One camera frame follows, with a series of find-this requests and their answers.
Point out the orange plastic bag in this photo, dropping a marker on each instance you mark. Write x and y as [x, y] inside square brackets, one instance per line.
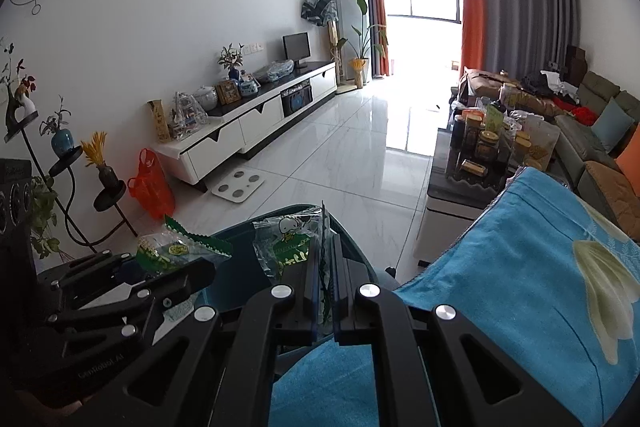
[150, 192]

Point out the red cloth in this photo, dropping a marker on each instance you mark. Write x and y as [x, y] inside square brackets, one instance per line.
[582, 114]

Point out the dark teal trash bin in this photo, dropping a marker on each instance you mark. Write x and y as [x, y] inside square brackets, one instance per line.
[242, 277]

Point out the black metal plant stand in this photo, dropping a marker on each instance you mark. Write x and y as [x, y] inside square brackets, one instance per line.
[110, 198]

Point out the white black tv cabinet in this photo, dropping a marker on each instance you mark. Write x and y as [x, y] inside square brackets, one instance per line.
[260, 112]

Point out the green cartoon dog snack packet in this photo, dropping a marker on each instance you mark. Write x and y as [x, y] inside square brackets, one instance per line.
[285, 247]

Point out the black monitor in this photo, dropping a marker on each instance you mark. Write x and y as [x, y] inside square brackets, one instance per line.
[296, 47]

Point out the green ivy plant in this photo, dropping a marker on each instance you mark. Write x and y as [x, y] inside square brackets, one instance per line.
[45, 212]

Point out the black cloth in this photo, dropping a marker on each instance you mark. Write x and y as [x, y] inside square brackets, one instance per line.
[535, 84]

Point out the beige snack bag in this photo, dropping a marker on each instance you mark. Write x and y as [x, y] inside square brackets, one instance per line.
[540, 142]

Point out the dark wooden box stack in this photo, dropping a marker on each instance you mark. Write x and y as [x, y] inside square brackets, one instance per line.
[575, 62]

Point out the blue vase with leafy plant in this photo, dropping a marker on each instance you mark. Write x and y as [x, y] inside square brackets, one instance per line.
[232, 62]

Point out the group of glass jars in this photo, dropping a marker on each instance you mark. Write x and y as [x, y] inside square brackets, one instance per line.
[485, 142]

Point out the framed picture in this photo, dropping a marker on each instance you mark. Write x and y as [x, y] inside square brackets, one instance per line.
[228, 92]

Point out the dark vase with yellow flowers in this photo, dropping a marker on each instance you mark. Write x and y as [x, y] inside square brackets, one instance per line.
[107, 177]

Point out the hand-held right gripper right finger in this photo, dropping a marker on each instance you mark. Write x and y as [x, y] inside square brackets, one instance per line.
[340, 302]

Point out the model sailing ship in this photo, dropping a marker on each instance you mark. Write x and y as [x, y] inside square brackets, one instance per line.
[190, 117]

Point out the white ceramic lidded jar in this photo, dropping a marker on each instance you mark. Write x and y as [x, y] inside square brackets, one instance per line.
[206, 98]

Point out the tall plant in yellow pot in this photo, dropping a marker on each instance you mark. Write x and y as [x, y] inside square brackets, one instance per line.
[360, 67]

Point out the green sectional sofa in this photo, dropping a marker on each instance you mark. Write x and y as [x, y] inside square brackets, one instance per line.
[575, 137]

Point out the tall wooden box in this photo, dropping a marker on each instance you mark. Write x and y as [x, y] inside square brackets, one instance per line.
[159, 122]

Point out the dark coffee table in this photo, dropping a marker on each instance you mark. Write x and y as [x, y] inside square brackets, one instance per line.
[450, 202]

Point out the plastic wrapped item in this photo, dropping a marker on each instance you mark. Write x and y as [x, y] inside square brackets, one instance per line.
[275, 71]

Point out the orange cushion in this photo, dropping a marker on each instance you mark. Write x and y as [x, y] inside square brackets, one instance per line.
[631, 162]

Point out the blue white ceramic jar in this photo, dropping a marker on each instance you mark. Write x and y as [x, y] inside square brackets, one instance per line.
[248, 86]

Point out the white wall socket strip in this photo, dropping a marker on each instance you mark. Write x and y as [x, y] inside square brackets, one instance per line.
[252, 48]

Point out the blue floral printed blanket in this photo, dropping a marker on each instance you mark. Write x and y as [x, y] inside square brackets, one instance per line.
[500, 267]

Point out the green zigzag edge snack packet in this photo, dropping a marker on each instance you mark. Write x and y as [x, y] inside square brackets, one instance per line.
[170, 249]

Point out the covered standing fan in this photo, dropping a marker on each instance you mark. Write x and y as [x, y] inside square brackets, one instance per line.
[320, 9]

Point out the white standing air conditioner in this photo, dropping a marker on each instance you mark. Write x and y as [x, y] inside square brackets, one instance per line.
[345, 7]

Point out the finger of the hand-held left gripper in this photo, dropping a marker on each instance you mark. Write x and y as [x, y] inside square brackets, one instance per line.
[95, 272]
[175, 279]

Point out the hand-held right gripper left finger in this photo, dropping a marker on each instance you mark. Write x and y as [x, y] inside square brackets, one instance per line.
[312, 302]

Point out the orange curtain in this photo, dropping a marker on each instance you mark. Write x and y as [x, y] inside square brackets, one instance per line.
[380, 7]
[472, 7]

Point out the white vase with red flowers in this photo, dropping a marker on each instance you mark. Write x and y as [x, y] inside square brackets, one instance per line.
[22, 112]

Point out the white bathroom scale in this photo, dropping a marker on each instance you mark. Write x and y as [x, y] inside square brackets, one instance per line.
[239, 186]

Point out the teal cushion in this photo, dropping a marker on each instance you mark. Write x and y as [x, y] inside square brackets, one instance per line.
[612, 124]

